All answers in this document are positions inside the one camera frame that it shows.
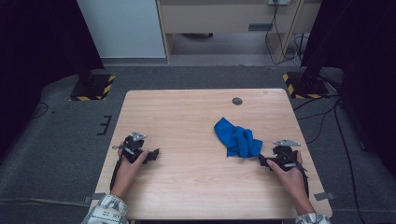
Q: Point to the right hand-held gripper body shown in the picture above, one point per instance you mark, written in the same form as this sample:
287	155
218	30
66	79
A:
285	155

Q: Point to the black stand with striped base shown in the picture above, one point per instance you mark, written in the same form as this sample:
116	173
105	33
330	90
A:
306	85
91	88

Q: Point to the white cabinet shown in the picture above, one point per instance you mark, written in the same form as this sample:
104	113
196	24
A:
124	28

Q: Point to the grey tape piece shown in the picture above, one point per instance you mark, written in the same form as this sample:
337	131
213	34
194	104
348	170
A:
324	196
95	197

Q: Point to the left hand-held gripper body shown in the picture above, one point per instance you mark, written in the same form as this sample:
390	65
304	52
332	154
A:
134	146

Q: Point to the grey round table grommet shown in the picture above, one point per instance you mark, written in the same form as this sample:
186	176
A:
237	101

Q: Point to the person's right hand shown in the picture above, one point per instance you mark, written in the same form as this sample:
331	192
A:
292	182

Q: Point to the light wooden desk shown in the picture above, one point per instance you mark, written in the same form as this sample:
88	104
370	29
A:
218	18

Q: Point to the black curtain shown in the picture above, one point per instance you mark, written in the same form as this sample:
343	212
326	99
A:
37	46
364	46

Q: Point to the person's left hand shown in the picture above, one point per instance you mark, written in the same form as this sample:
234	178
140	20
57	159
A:
126	174

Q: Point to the blue cloth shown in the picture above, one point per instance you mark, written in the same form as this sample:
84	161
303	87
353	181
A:
238	140

